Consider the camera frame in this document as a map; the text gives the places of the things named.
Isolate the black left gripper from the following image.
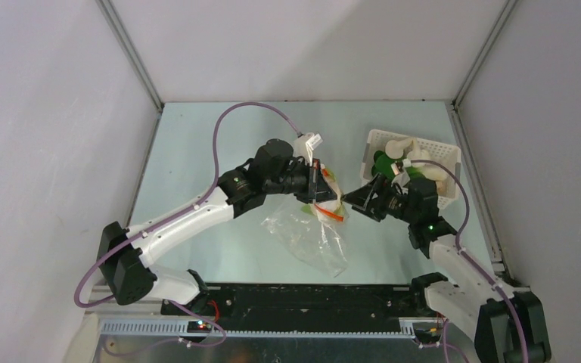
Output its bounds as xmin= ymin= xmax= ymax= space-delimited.
xmin=264 ymin=157 xmax=337 ymax=204

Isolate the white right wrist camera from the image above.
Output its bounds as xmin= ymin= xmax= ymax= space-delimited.
xmin=390 ymin=159 xmax=412 ymax=176

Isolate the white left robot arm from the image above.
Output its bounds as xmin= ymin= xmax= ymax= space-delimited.
xmin=98 ymin=133 xmax=338 ymax=315

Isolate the green bok choy toy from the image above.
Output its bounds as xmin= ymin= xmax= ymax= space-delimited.
xmin=371 ymin=150 xmax=424 ymax=186

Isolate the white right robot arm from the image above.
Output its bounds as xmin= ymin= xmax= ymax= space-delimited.
xmin=342 ymin=174 xmax=551 ymax=362

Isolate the white oyster mushroom toy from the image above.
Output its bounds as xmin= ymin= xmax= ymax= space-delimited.
xmin=383 ymin=138 xmax=449 ymax=194

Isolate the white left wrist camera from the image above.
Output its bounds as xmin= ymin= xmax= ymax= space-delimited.
xmin=293 ymin=132 xmax=323 ymax=166

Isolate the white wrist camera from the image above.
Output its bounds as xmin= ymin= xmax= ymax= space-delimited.
xmin=293 ymin=132 xmax=323 ymax=166
xmin=390 ymin=159 xmax=412 ymax=176

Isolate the white perforated plastic basket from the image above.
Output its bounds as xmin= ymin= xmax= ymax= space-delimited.
xmin=360 ymin=129 xmax=461 ymax=209

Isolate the clear zip bag orange zipper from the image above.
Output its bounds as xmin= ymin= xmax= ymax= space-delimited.
xmin=260 ymin=167 xmax=350 ymax=279

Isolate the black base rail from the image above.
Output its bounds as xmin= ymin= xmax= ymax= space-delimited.
xmin=186 ymin=283 xmax=436 ymax=333

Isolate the white cauliflower toy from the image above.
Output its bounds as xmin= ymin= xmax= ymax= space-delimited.
xmin=313 ymin=179 xmax=345 ymax=221

